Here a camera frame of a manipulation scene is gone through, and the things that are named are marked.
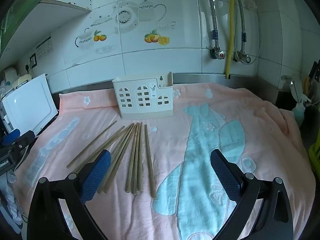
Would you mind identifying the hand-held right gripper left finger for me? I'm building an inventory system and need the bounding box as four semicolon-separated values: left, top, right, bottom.
26;149;111;240

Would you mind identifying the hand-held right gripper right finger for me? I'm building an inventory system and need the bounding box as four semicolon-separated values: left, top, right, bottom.
210;149;294;240

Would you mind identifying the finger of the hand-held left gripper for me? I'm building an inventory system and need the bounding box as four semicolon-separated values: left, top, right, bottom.
1;129;35;148

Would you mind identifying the pile of wooden chopsticks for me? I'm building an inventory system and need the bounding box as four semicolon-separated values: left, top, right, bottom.
66;120;157;198

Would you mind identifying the white plastic utensil holder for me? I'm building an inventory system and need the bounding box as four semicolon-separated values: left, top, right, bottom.
112;71;174;119

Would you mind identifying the white plastic board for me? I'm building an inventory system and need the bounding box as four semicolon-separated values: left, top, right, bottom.
1;74;59;137

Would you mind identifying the white plastic bag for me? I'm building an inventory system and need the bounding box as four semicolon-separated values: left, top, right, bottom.
0;172;28;230

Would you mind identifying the cream kitchen appliance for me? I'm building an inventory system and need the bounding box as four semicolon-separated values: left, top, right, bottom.
2;66;32;90

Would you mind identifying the pink towel with blue pattern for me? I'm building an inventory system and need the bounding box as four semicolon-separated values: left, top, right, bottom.
12;81;317;240

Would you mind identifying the teal spray bottle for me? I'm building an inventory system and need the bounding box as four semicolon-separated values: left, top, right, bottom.
280;75;313;128

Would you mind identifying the metal water valve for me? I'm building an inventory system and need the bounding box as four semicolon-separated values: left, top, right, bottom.
234;51;251;65

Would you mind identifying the metal valve with red knob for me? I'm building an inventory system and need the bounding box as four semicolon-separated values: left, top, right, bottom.
209;46;225;60

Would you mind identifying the yellow gas pipe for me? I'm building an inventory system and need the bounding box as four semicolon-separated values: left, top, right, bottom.
224;0;237;79

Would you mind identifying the white cable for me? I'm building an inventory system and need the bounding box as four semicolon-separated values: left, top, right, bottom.
15;146;29;170

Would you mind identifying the white wall label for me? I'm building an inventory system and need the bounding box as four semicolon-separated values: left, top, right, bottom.
35;36;54;60

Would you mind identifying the green wall cabinet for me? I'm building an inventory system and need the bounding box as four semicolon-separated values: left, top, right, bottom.
0;0;92;53

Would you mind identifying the black knife handle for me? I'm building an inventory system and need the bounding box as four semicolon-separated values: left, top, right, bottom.
309;60;320;83

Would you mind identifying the braided metal hose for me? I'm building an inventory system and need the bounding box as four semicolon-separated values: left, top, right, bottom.
203;0;220;49
236;0;248;55

